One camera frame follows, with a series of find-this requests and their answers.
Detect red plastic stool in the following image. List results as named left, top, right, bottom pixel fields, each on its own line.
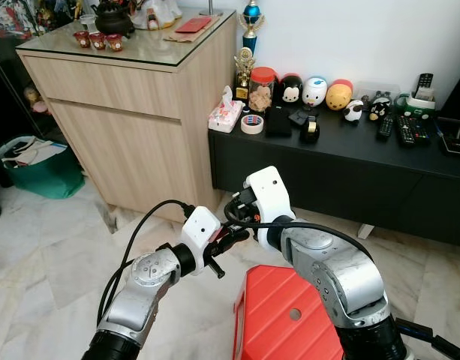
left=233, top=264, right=344, bottom=360

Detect white tape roll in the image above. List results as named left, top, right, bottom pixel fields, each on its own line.
left=240, top=114, right=265, bottom=135

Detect black pouch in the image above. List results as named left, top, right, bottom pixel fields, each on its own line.
left=264, top=106, right=292, bottom=138

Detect pink tissue box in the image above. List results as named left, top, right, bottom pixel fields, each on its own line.
left=208, top=85, right=244, bottom=134

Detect black tape dispenser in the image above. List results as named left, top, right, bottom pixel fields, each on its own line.
left=299, top=116, right=321, bottom=144

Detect small black gadget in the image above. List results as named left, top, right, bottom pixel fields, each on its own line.
left=288, top=109, right=313, bottom=127

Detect light wood cabinet glass top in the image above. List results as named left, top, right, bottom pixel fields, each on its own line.
left=16, top=9, right=238, bottom=224

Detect clear snack jar red lid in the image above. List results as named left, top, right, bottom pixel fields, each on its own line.
left=248, top=67, right=278, bottom=113

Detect black mouse character jar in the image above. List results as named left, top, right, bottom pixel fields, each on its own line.
left=278, top=73, right=304, bottom=106

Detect white duck character jar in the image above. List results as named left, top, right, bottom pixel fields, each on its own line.
left=302, top=76, right=329, bottom=108

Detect small gold trophy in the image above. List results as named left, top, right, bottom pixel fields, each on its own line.
left=234, top=47, right=257, bottom=102

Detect small white black cow toy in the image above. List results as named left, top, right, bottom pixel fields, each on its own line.
left=343, top=100, right=365, bottom=123

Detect yellow bear character jar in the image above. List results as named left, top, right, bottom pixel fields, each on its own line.
left=325, top=79, right=355, bottom=112

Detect slim black remote control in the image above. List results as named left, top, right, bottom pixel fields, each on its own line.
left=376, top=114, right=395, bottom=141

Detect green shopping bag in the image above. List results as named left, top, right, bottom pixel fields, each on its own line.
left=0, top=135, right=86, bottom=200

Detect small black penguin toy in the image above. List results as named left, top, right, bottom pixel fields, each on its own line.
left=368, top=97, right=392, bottom=122

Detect wide black remote control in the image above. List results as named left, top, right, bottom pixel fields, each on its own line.
left=395, top=114, right=415, bottom=147

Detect brown paper sheet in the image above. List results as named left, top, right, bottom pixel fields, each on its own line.
left=162, top=26, right=204, bottom=44

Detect black remote coloured buttons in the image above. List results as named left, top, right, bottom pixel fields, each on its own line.
left=412, top=116, right=433, bottom=145

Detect red packet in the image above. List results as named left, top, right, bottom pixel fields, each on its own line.
left=175, top=15, right=214, bottom=34

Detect blue and gold trophy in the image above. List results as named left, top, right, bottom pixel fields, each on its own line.
left=241, top=0, right=264, bottom=55

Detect green desk holder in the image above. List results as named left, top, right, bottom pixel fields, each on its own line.
left=395, top=90, right=438, bottom=119

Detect black set-top box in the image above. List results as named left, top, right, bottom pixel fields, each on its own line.
left=440, top=116, right=460, bottom=156

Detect white porcelain figurine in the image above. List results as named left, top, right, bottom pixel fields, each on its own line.
left=136, top=0, right=182, bottom=29

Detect upright black remote control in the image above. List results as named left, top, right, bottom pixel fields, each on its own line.
left=417, top=73, right=434, bottom=95

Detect black incense pot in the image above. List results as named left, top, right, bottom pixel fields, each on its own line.
left=95, top=0, right=135, bottom=37

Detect dark display shelf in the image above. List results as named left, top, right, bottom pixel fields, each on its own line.
left=0, top=0, right=62, bottom=192

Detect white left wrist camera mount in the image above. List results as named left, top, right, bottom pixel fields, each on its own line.
left=180, top=206, right=221, bottom=260

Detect white wall socket panel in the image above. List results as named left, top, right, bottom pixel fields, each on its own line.
left=353, top=81, right=399, bottom=102

